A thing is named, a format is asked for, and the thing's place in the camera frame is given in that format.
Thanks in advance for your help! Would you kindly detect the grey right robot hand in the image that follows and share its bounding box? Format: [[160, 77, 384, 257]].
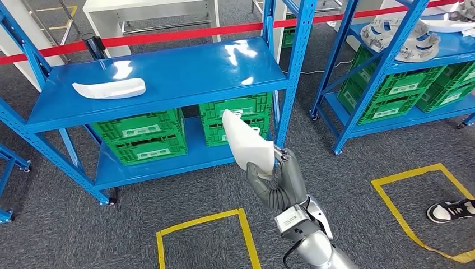
[[246, 146, 309, 210]]

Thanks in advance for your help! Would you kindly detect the white curved plastic part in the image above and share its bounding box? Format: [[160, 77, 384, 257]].
[[72, 78, 146, 100], [419, 18, 475, 34], [222, 108, 277, 180]]

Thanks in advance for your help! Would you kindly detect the blue metal shelf rack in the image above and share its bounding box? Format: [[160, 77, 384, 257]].
[[0, 0, 318, 207], [310, 0, 475, 157], [0, 142, 32, 225]]

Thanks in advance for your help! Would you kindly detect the grey round metal part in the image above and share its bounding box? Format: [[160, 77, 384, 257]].
[[360, 16, 440, 63]]

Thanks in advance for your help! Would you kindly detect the black and white sneaker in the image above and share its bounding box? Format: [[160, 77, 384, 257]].
[[426, 199, 475, 224]]

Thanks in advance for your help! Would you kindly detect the red barrier belt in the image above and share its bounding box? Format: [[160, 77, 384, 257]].
[[0, 0, 461, 66]]

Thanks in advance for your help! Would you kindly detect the white table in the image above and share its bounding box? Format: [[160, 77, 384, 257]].
[[82, 0, 222, 59]]

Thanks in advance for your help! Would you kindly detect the white cabinet panel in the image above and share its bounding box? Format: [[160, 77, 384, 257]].
[[0, 0, 66, 93]]

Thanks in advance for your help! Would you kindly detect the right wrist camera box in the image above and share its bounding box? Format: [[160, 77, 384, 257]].
[[274, 204, 310, 242]]

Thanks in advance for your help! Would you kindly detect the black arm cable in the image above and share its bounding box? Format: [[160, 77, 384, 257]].
[[282, 239, 307, 269]]

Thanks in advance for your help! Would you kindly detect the white floor cable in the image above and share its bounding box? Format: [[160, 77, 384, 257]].
[[282, 59, 353, 75]]

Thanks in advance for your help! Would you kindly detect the black stanchion post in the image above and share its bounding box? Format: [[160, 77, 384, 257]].
[[81, 33, 108, 61]]

